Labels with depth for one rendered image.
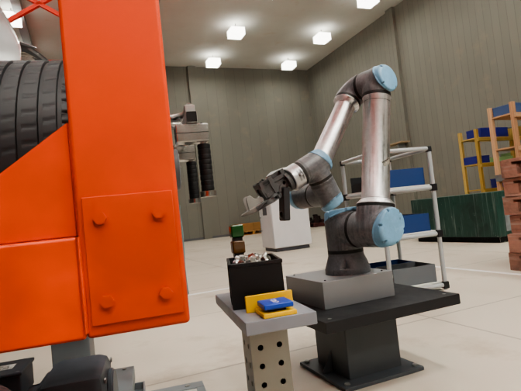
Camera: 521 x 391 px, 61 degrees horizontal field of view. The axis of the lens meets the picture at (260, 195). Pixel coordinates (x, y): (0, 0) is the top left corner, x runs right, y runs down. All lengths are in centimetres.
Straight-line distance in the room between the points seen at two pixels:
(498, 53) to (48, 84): 1142
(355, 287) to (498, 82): 1047
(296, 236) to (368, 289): 611
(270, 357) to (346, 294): 66
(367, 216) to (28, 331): 128
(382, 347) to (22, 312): 145
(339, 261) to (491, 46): 1069
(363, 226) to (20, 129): 120
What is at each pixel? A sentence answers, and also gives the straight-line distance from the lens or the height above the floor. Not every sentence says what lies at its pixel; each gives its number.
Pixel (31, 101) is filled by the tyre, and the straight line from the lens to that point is 115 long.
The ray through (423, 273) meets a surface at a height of 21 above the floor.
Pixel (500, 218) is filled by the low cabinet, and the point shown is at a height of 31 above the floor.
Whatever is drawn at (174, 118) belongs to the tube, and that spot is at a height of 100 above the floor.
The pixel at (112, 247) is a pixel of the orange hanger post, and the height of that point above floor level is 66.
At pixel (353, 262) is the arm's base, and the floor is 45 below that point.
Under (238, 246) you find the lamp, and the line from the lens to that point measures 139.
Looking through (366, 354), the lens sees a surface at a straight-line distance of 189.
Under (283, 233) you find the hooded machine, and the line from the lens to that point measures 780.
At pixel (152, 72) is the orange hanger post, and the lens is 78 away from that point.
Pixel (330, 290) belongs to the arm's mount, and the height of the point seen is 37.
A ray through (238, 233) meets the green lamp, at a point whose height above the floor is 63.
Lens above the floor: 68
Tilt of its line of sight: 2 degrees up
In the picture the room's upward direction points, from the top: 6 degrees counter-clockwise
